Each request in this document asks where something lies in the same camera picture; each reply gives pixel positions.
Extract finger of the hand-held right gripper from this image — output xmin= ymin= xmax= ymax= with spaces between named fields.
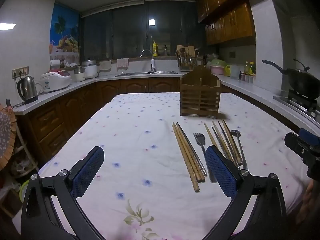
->
xmin=299 ymin=128 xmax=320 ymax=153
xmin=284 ymin=132 xmax=320 ymax=179

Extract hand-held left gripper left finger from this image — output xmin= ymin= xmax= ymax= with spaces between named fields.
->
xmin=20 ymin=146 xmax=105 ymax=240

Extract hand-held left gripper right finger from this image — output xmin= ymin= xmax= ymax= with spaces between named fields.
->
xmin=202 ymin=145 xmax=288 ymax=240

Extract wooden utensil holder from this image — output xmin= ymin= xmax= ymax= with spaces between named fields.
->
xmin=179 ymin=65 xmax=222 ymax=118

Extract dish rack with utensils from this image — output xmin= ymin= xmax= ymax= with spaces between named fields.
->
xmin=176 ymin=45 xmax=202 ymax=71

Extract metal fork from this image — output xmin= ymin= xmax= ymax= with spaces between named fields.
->
xmin=193 ymin=132 xmax=218 ymax=183

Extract gas stove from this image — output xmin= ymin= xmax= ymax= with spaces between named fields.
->
xmin=273 ymin=89 xmax=320 ymax=128

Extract metal spoon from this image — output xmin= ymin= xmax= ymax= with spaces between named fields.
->
xmin=230 ymin=129 xmax=248 ymax=171

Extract black wok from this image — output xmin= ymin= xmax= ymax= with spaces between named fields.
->
xmin=262 ymin=59 xmax=320 ymax=99

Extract wooden storage shelf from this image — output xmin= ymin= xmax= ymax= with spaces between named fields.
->
xmin=0 ymin=120 xmax=39 ymax=218

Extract wooden base cabinets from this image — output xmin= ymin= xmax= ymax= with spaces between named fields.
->
xmin=15 ymin=77 xmax=300 ymax=165

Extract spice container set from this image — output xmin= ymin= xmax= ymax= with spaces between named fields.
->
xmin=239 ymin=71 xmax=255 ymax=83

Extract floral fabric cover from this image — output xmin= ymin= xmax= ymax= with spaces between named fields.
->
xmin=0 ymin=104 xmax=17 ymax=170

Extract white red rice cooker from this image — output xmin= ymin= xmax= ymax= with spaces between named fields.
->
xmin=40 ymin=70 xmax=72 ymax=93

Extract small white pot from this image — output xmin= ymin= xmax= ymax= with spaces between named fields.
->
xmin=74 ymin=65 xmax=87 ymax=82

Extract clear plastic container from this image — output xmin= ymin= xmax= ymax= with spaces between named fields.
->
xmin=230 ymin=64 xmax=241 ymax=78

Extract steel electric kettle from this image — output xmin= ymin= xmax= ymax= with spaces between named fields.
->
xmin=17 ymin=76 xmax=39 ymax=105

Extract steel rice cooker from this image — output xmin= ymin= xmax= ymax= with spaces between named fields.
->
xmin=81 ymin=59 xmax=98 ymax=79

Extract pink green basin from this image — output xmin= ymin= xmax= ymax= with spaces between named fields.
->
xmin=209 ymin=59 xmax=227 ymax=75

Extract steel sink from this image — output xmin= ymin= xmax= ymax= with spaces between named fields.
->
xmin=115 ymin=71 xmax=178 ymax=77

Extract kitchen faucet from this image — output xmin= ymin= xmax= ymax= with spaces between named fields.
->
xmin=140 ymin=49 xmax=156 ymax=73

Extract dark kitchen window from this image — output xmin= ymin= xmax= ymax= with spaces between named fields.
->
xmin=80 ymin=0 xmax=208 ymax=60

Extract wall socket strip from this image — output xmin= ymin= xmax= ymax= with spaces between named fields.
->
xmin=12 ymin=66 xmax=29 ymax=78

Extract fruit wall poster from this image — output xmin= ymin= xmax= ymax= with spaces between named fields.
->
xmin=49 ymin=4 xmax=81 ymax=62

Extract wooden wall cabinets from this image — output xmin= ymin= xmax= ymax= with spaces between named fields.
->
xmin=194 ymin=0 xmax=257 ymax=46

